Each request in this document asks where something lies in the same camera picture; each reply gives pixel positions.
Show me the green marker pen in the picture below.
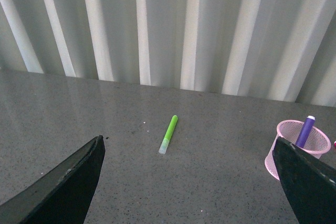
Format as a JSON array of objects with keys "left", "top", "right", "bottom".
[{"left": 159, "top": 115, "right": 178, "bottom": 154}]

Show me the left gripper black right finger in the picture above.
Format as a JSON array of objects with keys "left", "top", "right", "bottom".
[{"left": 272, "top": 137, "right": 335, "bottom": 223}]

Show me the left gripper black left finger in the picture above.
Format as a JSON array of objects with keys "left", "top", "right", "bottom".
[{"left": 1, "top": 135, "right": 105, "bottom": 223}]

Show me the purple marker pen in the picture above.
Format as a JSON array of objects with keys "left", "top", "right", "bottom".
[{"left": 296, "top": 115, "right": 316, "bottom": 148}]

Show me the white pleated curtain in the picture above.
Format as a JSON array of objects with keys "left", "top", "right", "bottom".
[{"left": 1, "top": 0, "right": 335, "bottom": 106}]

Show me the pink mesh pen cup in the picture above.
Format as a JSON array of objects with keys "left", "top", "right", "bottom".
[{"left": 265, "top": 120, "right": 331, "bottom": 180}]

